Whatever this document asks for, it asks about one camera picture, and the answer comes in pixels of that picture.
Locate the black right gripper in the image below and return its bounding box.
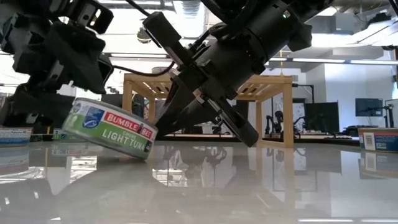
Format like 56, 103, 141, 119
142, 12, 269, 147

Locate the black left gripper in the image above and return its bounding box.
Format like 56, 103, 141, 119
0, 18, 113, 128

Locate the blue label pink salmon can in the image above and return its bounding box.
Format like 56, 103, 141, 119
358, 128, 398, 154
0, 126, 33, 147

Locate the wooden slatted shelf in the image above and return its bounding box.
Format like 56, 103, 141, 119
122, 73, 295, 149

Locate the long ceiling light bar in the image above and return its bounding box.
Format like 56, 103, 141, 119
110, 52, 398, 65

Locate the black room panel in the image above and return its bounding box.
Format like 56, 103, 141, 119
303, 101, 340, 135

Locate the black boom stand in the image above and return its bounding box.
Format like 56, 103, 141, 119
360, 104, 396, 129

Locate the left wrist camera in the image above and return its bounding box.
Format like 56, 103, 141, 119
67, 0, 114, 35

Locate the black ceiling dome camera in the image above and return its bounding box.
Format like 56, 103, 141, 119
136, 27, 153, 44

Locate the corrugated silver ceiling duct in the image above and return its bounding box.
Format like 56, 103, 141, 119
181, 0, 200, 17

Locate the dark wall screen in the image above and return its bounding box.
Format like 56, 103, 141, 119
355, 98, 384, 118

